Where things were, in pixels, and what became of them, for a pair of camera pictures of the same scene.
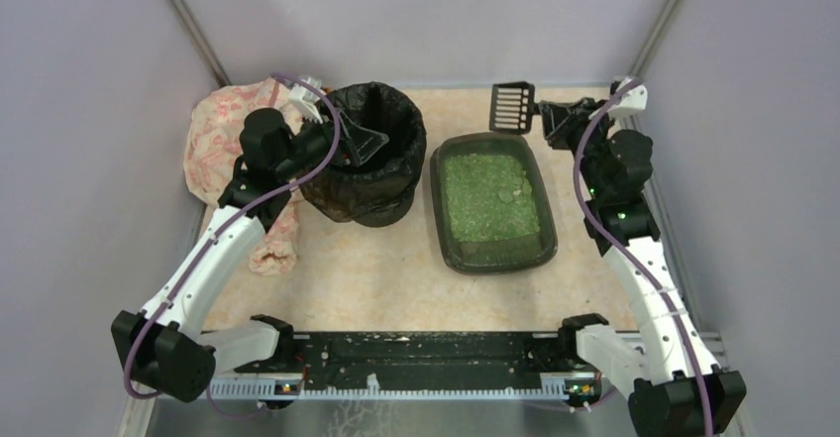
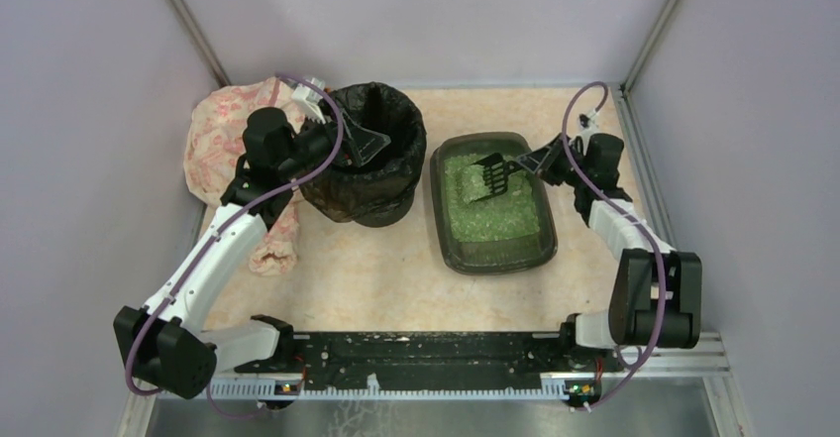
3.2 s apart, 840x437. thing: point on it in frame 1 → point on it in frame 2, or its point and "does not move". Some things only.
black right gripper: x=564 y=121 → x=544 y=161
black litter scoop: x=512 y=106 → x=495 y=174
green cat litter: x=488 y=196 does not move
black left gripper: x=333 y=136 does not move
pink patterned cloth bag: x=213 y=147 does not move
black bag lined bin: x=381 y=190 does not move
